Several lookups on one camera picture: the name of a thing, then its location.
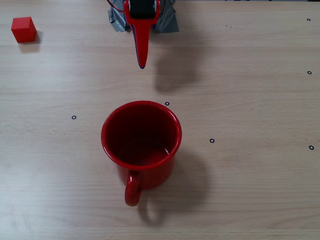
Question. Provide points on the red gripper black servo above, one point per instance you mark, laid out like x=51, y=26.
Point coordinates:
x=141, y=10

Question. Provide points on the red cube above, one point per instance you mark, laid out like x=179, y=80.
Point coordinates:
x=23, y=30

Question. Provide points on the red enamel mug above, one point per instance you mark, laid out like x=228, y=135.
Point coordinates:
x=147, y=178

